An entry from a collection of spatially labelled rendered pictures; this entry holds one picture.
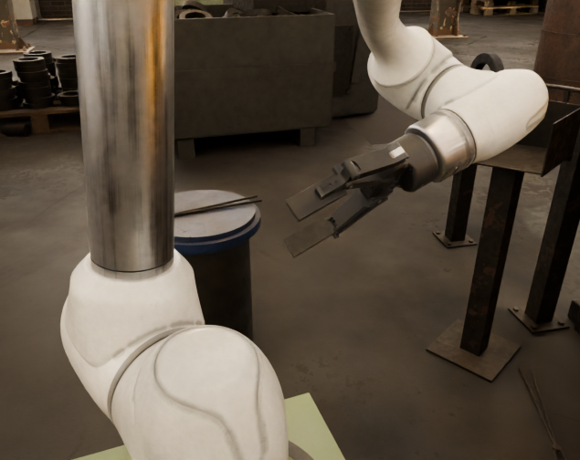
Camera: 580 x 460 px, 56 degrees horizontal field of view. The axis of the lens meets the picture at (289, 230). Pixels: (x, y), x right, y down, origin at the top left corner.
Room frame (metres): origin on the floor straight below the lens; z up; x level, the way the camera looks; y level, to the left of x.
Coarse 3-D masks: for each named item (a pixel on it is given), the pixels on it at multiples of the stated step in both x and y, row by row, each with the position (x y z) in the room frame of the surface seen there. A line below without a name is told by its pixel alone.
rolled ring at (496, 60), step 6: (480, 54) 1.95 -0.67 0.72; (486, 54) 1.92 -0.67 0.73; (492, 54) 1.91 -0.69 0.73; (474, 60) 1.99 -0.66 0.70; (480, 60) 1.95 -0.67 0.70; (486, 60) 1.91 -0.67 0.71; (492, 60) 1.88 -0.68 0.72; (498, 60) 1.88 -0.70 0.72; (474, 66) 1.98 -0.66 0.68; (480, 66) 1.97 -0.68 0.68; (492, 66) 1.87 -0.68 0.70; (498, 66) 1.86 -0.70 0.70
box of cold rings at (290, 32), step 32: (192, 0) 3.44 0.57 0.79; (192, 32) 2.93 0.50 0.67; (224, 32) 2.98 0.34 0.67; (256, 32) 3.02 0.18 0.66; (288, 32) 3.08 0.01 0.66; (320, 32) 3.13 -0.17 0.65; (192, 64) 2.92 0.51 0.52; (224, 64) 2.97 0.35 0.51; (256, 64) 3.02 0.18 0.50; (288, 64) 3.07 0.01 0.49; (320, 64) 3.12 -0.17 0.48; (192, 96) 2.92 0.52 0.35; (224, 96) 2.97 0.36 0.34; (256, 96) 3.02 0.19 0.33; (288, 96) 3.07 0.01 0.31; (320, 96) 3.13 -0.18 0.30; (192, 128) 2.92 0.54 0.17; (224, 128) 2.97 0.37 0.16; (256, 128) 3.02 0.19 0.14; (288, 128) 3.07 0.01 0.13
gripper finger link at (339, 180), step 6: (342, 174) 0.60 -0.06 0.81; (348, 174) 0.59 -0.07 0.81; (330, 180) 0.60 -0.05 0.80; (336, 180) 0.60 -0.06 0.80; (342, 180) 0.60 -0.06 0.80; (348, 180) 0.59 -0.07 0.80; (318, 186) 0.59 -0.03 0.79; (324, 186) 0.59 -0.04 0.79; (330, 186) 0.59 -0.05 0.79; (336, 186) 0.59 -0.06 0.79; (342, 186) 0.60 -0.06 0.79; (318, 192) 0.59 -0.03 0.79; (324, 192) 0.58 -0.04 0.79; (330, 192) 0.59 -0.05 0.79
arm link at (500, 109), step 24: (456, 72) 0.80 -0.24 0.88; (480, 72) 0.79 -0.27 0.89; (504, 72) 0.78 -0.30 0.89; (528, 72) 0.78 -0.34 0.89; (432, 96) 0.79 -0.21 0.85; (456, 96) 0.75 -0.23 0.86; (480, 96) 0.73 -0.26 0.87; (504, 96) 0.73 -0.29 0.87; (528, 96) 0.74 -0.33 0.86; (480, 120) 0.71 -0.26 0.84; (504, 120) 0.71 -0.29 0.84; (528, 120) 0.73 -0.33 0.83; (480, 144) 0.70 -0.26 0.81; (504, 144) 0.72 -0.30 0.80
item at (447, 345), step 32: (544, 128) 1.31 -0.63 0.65; (576, 128) 1.24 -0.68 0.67; (512, 160) 1.21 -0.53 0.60; (544, 160) 1.11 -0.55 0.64; (512, 192) 1.21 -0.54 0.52; (512, 224) 1.25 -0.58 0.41; (480, 256) 1.24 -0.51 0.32; (480, 288) 1.23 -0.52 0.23; (480, 320) 1.22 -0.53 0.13; (448, 352) 1.23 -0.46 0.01; (480, 352) 1.22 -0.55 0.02; (512, 352) 1.23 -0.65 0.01
